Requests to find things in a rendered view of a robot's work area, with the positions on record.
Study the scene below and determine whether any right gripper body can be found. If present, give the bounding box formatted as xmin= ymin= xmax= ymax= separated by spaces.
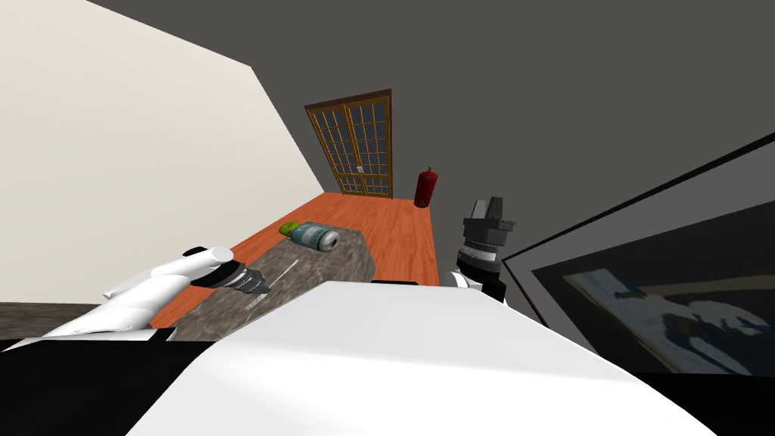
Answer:
xmin=462 ymin=215 xmax=518 ymax=251

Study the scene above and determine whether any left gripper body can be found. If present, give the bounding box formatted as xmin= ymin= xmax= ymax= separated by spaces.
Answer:
xmin=229 ymin=263 xmax=271 ymax=297

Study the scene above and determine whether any silver fork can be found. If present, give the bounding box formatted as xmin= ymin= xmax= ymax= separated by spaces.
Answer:
xmin=244 ymin=258 xmax=300 ymax=312

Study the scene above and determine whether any red fire extinguisher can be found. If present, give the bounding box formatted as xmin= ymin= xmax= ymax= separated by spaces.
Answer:
xmin=413 ymin=166 xmax=440 ymax=210

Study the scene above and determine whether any teal bottle with green cap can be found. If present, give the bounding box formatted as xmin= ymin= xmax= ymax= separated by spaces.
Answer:
xmin=278 ymin=220 xmax=341 ymax=252

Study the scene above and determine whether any brown glass-paned double door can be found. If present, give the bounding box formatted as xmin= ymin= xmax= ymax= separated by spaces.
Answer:
xmin=303 ymin=88 xmax=394 ymax=201

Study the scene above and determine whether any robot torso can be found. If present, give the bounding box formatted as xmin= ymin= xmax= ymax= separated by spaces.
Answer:
xmin=123 ymin=279 xmax=719 ymax=436

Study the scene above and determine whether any black-framed wall picture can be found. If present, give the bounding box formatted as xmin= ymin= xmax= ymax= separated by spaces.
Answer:
xmin=502 ymin=131 xmax=775 ymax=378

